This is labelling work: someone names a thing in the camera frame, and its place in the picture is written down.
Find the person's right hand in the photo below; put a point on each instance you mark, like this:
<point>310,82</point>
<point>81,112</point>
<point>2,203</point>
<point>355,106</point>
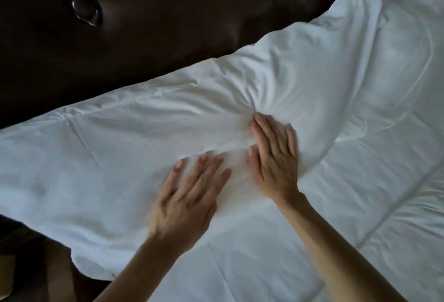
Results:
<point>275,166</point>

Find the person's left hand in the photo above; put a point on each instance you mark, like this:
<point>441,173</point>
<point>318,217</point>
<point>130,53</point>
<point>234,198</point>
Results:
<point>184,208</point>

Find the brown leather headboard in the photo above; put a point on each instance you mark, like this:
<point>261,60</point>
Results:
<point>173,17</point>

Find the white bed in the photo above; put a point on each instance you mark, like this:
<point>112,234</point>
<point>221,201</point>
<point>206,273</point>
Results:
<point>381,225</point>

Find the white pillow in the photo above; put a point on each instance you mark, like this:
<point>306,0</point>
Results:
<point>173,131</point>
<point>399,69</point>

